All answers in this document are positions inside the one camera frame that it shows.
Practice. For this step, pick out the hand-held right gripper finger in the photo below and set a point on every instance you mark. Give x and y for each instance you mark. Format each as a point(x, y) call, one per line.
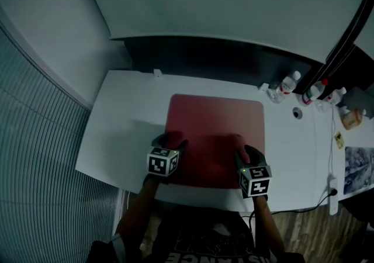
point(256, 155)
point(240, 159)

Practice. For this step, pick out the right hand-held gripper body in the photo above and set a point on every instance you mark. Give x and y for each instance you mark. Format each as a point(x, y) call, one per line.
point(254, 181)

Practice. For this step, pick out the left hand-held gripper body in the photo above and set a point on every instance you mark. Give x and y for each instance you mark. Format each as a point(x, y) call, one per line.
point(162, 164)

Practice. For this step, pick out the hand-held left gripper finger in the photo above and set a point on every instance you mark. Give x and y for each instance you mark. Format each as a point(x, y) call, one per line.
point(160, 140)
point(181, 147)

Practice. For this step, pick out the red mouse pad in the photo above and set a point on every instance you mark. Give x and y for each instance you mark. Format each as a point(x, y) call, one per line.
point(216, 121)

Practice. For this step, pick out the person's left forearm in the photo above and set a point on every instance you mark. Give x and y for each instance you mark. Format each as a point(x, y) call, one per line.
point(137, 215)

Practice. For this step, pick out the person's right forearm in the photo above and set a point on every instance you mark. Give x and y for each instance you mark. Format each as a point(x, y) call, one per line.
point(267, 226)

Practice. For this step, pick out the white desk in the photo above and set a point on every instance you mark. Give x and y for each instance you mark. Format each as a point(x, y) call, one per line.
point(128, 115)

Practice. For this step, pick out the white desk clip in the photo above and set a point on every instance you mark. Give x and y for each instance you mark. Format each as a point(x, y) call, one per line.
point(157, 73)
point(263, 86)

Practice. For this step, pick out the dark desk partition panel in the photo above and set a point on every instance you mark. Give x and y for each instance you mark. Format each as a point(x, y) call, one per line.
point(210, 57)

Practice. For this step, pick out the person's black printed shirt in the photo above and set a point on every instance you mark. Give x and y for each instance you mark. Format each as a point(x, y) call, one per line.
point(204, 238)

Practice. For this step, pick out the white power strip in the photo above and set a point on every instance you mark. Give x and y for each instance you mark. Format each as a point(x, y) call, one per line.
point(333, 196)

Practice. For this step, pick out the small yellow card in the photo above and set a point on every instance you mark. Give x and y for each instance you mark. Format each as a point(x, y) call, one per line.
point(339, 140)

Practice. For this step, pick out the clear bottle red cap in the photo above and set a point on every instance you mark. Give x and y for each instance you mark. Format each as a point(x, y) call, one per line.
point(314, 92)

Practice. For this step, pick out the small clear bottle white cap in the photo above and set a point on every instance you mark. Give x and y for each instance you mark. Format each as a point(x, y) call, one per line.
point(331, 99)

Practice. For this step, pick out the orange translucent bottle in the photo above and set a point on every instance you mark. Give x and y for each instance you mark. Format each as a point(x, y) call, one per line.
point(352, 118)

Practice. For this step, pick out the grey printed mat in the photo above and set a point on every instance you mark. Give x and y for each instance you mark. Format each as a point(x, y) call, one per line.
point(358, 168)

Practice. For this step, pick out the grey box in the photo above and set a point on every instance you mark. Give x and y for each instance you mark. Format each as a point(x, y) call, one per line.
point(356, 96)

